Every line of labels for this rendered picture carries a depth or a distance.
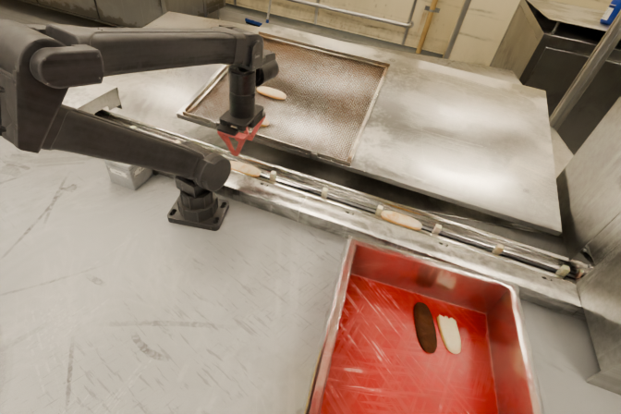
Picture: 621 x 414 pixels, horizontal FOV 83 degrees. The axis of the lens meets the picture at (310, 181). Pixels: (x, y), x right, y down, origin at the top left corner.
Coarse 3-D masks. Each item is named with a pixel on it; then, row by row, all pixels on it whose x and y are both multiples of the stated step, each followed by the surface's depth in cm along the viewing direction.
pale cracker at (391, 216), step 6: (384, 216) 83; (390, 216) 83; (396, 216) 83; (402, 216) 83; (408, 216) 84; (390, 222) 83; (396, 222) 82; (402, 222) 82; (408, 222) 82; (414, 222) 83; (414, 228) 82
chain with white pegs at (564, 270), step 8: (136, 128) 96; (272, 176) 88; (288, 184) 90; (312, 192) 89; (336, 200) 88; (360, 208) 87; (432, 232) 82; (456, 240) 82; (480, 248) 82; (496, 248) 79; (504, 256) 81; (552, 272) 79; (560, 272) 77; (568, 272) 76
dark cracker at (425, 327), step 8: (416, 304) 70; (424, 304) 70; (416, 312) 68; (424, 312) 68; (416, 320) 67; (424, 320) 67; (432, 320) 67; (416, 328) 66; (424, 328) 66; (432, 328) 66; (424, 336) 64; (432, 336) 65; (424, 344) 64; (432, 344) 64; (432, 352) 63
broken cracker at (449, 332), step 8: (440, 320) 67; (448, 320) 67; (440, 328) 66; (448, 328) 66; (456, 328) 66; (448, 336) 65; (456, 336) 65; (448, 344) 64; (456, 344) 64; (456, 352) 63
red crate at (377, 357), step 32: (352, 288) 71; (384, 288) 72; (352, 320) 66; (384, 320) 67; (480, 320) 69; (352, 352) 62; (384, 352) 62; (416, 352) 63; (448, 352) 64; (480, 352) 64; (352, 384) 58; (384, 384) 58; (416, 384) 59; (448, 384) 59; (480, 384) 60
